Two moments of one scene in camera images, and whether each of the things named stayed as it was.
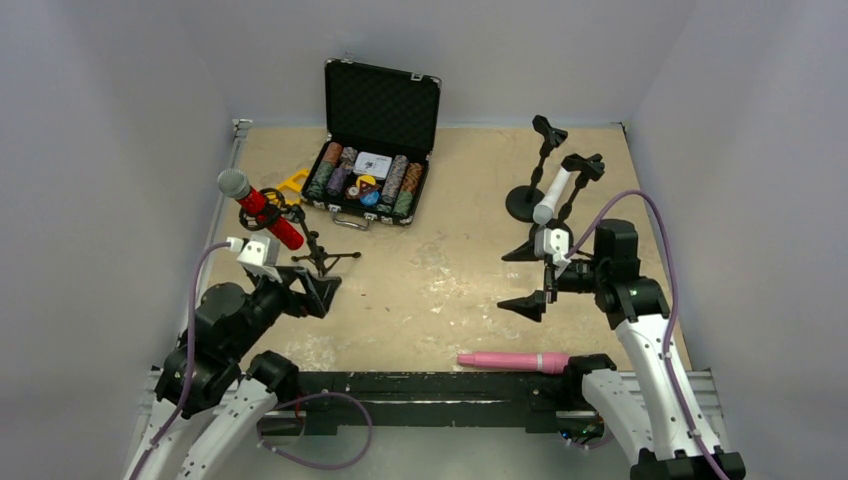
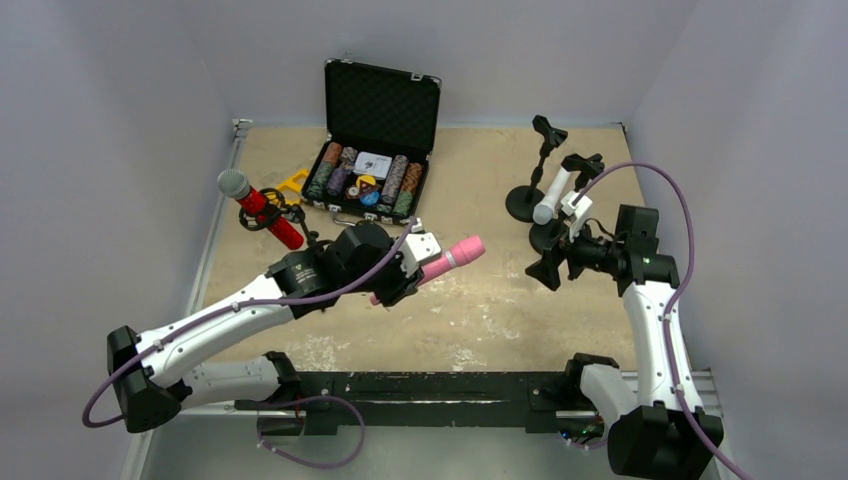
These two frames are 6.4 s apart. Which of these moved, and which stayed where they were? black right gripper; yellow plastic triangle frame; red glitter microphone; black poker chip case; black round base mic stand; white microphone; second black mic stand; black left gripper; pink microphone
Moved: black right gripper; pink microphone; black left gripper
Stayed: black poker chip case; second black mic stand; yellow plastic triangle frame; red glitter microphone; black round base mic stand; white microphone
